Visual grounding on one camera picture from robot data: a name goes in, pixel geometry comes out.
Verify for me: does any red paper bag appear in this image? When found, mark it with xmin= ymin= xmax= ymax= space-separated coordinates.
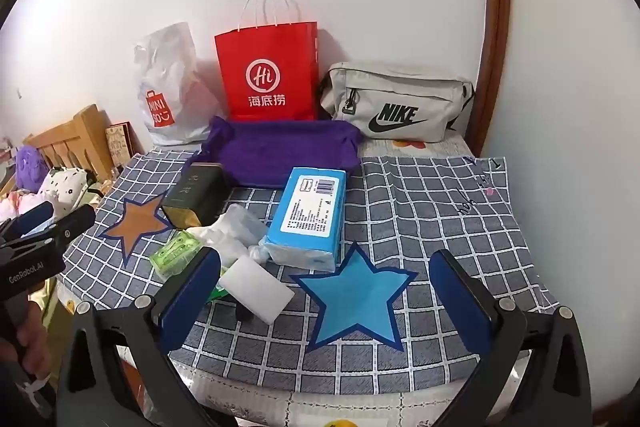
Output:
xmin=214 ymin=0 xmax=320 ymax=122

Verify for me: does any pink cloth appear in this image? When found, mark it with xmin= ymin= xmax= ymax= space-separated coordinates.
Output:
xmin=0 ymin=192 xmax=41 ymax=228

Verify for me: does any white patterned undercloth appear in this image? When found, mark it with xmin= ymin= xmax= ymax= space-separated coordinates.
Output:
xmin=120 ymin=134 xmax=531 ymax=427

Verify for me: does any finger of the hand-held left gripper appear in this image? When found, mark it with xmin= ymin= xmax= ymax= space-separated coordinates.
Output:
xmin=0 ymin=204 xmax=97 ymax=264
xmin=0 ymin=201 xmax=55 ymax=240

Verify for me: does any orange star marker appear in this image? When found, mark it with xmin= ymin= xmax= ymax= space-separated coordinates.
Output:
xmin=97 ymin=191 xmax=173 ymax=268

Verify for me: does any white plastic shopping bag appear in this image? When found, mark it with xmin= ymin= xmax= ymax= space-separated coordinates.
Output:
xmin=132 ymin=22 xmax=226 ymax=146

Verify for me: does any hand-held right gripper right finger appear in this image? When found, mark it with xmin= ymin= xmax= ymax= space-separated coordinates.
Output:
xmin=429 ymin=249 xmax=593 ymax=427

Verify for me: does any green blanket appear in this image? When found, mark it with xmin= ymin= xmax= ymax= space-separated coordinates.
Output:
xmin=75 ymin=182 xmax=108 ymax=208

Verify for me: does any wooden door frame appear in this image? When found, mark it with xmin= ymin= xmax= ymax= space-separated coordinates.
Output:
xmin=470 ymin=0 xmax=512 ymax=158

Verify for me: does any grey checked cloth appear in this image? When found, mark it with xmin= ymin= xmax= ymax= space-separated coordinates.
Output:
xmin=57 ymin=149 xmax=561 ymax=395

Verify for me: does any purple fabric tray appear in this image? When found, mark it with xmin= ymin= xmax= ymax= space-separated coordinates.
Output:
xmin=182 ymin=116 xmax=365 ymax=188

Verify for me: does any white floral pillow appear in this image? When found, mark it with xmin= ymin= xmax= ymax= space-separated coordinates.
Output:
xmin=37 ymin=167 xmax=98 ymax=208

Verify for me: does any white foam block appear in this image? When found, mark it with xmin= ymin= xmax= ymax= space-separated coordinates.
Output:
xmin=218 ymin=254 xmax=296 ymax=325

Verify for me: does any grey waist bag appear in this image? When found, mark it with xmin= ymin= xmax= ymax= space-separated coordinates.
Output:
xmin=319 ymin=62 xmax=476 ymax=142

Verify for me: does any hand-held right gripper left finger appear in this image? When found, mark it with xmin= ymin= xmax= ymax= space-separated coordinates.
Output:
xmin=55 ymin=246 xmax=236 ymax=427

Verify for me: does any person's left hand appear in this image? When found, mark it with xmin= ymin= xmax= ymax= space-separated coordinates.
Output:
xmin=0 ymin=302 xmax=53 ymax=368

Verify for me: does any purple plush toy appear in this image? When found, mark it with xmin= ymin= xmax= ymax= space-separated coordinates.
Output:
xmin=15 ymin=144 xmax=51 ymax=192

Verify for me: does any white tissue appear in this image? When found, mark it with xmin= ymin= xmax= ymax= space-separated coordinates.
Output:
xmin=192 ymin=203 xmax=273 ymax=268

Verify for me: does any wooden headboard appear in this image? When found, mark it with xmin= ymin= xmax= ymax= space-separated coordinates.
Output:
xmin=22 ymin=104 xmax=116 ymax=182

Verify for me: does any book against wall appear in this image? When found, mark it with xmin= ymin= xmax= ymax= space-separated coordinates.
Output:
xmin=104 ymin=122 xmax=135 ymax=158

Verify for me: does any dark green tin box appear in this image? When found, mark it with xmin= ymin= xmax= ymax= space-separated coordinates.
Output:
xmin=161 ymin=162 xmax=226 ymax=230

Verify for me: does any blue tissue pack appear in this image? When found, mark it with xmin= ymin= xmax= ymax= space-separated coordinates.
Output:
xmin=260 ymin=167 xmax=347 ymax=272

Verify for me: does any light green cartoon packet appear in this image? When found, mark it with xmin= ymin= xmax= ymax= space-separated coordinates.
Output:
xmin=149 ymin=229 xmax=203 ymax=279

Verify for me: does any blue star marker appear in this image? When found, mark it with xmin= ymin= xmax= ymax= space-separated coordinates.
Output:
xmin=290 ymin=241 xmax=418 ymax=353

